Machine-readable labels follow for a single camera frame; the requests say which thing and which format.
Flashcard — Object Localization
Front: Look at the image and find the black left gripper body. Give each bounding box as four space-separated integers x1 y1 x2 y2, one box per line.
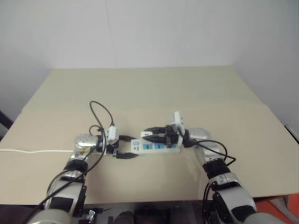
104 135 121 157

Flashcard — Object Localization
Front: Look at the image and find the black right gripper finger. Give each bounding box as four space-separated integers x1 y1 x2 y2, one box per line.
143 126 167 134
142 134 167 143

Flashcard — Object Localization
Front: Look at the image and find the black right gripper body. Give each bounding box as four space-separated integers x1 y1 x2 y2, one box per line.
163 125 182 148

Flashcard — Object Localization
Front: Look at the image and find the white power strip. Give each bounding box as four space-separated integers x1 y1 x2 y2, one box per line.
91 138 182 156

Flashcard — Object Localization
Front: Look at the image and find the white plug adapter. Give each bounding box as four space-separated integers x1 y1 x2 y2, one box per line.
170 111 185 137

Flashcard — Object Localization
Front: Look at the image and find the dark rounded lump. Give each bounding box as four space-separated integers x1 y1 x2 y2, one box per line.
114 209 136 224

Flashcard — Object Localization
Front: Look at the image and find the black flat platform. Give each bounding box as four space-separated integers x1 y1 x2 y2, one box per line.
74 200 206 224

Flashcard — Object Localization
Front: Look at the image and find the dark slanted bar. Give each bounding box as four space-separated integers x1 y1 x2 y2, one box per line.
0 109 14 142

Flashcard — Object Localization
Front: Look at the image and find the orange object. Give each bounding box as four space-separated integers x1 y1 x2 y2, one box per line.
253 193 299 224

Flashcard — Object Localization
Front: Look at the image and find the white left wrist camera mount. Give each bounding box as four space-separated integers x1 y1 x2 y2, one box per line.
104 126 118 141

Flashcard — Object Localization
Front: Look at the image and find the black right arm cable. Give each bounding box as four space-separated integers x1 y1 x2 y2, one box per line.
186 139 236 224

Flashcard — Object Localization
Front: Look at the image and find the white power strip cord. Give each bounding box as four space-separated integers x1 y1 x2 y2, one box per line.
0 148 73 154

